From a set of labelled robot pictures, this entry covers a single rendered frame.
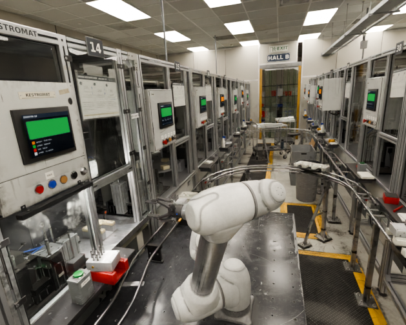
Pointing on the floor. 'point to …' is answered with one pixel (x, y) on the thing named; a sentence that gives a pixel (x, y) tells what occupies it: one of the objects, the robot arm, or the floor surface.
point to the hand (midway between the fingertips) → (151, 208)
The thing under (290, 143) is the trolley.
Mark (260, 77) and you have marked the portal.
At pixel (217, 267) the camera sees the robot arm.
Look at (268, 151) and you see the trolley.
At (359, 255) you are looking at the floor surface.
